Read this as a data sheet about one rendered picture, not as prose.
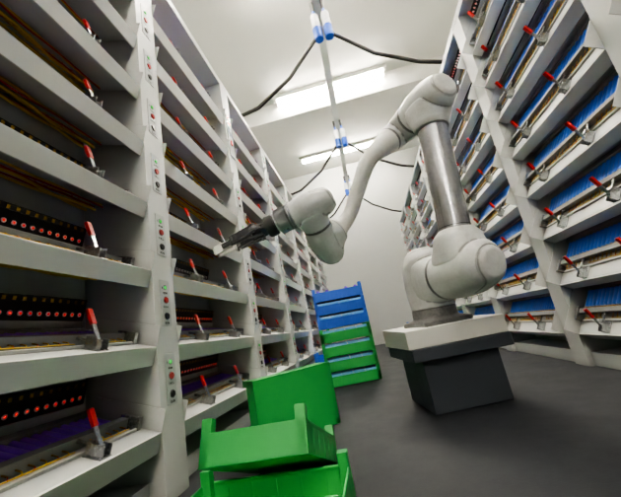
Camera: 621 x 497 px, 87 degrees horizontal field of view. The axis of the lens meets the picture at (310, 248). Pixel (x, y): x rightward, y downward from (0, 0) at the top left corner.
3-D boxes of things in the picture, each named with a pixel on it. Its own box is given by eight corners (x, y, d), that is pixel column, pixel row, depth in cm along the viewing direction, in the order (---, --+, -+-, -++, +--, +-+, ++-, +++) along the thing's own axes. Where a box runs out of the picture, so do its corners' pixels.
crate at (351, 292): (359, 297, 216) (357, 285, 218) (363, 294, 196) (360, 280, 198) (314, 306, 216) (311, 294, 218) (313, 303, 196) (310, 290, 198)
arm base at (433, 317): (439, 320, 133) (435, 307, 135) (475, 317, 112) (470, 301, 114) (398, 328, 129) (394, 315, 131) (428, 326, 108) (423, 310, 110)
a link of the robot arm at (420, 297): (437, 306, 130) (422, 252, 135) (470, 301, 114) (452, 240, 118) (402, 313, 125) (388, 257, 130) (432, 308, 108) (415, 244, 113)
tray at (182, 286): (246, 304, 152) (249, 283, 154) (170, 291, 94) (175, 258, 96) (206, 299, 156) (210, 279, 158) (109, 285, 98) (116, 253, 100)
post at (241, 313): (271, 413, 149) (226, 90, 193) (265, 418, 140) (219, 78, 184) (230, 419, 151) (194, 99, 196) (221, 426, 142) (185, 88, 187)
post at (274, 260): (303, 386, 216) (263, 150, 260) (300, 388, 207) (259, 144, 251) (273, 390, 218) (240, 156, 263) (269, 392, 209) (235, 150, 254)
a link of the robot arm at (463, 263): (468, 298, 113) (525, 288, 93) (429, 302, 108) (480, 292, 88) (425, 106, 132) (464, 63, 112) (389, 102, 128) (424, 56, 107)
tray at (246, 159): (263, 178, 244) (266, 162, 247) (230, 134, 186) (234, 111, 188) (238, 178, 248) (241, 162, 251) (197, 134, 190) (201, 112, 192)
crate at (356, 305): (362, 310, 214) (359, 297, 216) (366, 307, 194) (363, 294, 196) (316, 318, 214) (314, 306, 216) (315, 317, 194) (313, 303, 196)
